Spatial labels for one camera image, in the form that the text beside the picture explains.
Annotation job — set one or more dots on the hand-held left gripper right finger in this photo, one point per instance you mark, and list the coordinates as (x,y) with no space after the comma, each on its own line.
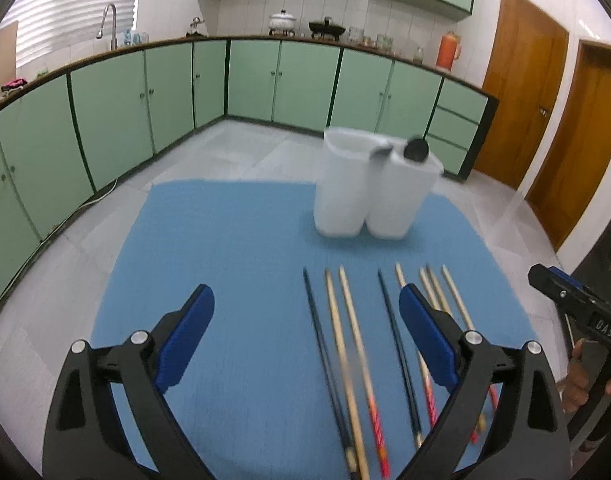
(430,340)

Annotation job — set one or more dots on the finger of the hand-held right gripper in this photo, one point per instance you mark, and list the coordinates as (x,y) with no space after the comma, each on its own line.
(555,290)
(565,276)

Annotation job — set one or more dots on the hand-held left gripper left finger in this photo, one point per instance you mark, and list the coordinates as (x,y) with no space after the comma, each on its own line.
(185,340)

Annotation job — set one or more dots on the black chopstick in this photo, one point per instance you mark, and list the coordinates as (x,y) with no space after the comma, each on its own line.
(327,360)
(400,360)

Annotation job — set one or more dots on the brown wooden chopstick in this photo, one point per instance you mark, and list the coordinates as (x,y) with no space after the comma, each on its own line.
(344,360)

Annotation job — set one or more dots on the white plastic utensil holder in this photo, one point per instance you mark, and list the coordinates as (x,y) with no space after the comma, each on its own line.
(340,190)
(400,195)

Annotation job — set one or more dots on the person's right hand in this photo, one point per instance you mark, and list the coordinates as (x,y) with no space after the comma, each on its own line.
(575,385)

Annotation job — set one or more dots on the blue table mat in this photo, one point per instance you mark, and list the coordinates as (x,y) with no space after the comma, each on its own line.
(235,260)

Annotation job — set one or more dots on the brown wooden door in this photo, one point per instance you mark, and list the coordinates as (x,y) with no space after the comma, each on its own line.
(580,150)
(520,90)

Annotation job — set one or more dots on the green drawer stack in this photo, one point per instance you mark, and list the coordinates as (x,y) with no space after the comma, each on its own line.
(460,120)

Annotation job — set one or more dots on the black ladle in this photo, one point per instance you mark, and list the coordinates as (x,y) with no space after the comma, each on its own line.
(415,150)

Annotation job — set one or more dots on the row of green base cabinets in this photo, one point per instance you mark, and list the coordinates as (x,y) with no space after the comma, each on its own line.
(110,105)

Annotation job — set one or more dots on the orange thermos flask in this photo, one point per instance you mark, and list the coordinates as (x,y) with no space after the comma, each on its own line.
(446,50)

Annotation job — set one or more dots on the small lidded glass jar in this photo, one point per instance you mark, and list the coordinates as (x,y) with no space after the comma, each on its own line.
(418,53)

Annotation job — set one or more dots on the brown kitchen countertop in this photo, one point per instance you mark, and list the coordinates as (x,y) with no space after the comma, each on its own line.
(85,62)

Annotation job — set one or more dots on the glass cups by faucet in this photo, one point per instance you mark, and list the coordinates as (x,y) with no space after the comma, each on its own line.
(135,37)

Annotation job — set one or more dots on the pink cloth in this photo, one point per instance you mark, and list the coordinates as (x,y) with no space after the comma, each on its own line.
(14,84)

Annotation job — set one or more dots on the silver kettle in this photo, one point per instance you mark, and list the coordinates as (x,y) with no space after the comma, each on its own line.
(196,27)

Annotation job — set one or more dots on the black wok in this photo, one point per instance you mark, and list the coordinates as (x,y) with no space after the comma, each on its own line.
(327,27)

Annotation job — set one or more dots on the white cooking pot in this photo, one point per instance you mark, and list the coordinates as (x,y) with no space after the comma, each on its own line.
(283,22)

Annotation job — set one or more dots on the chrome kitchen faucet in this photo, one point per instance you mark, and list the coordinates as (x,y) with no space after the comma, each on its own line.
(112,15)

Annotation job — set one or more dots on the brown board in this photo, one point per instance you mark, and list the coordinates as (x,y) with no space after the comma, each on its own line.
(0,60)

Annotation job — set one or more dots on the white window blinds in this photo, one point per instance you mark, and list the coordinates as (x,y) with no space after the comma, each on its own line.
(75,15)

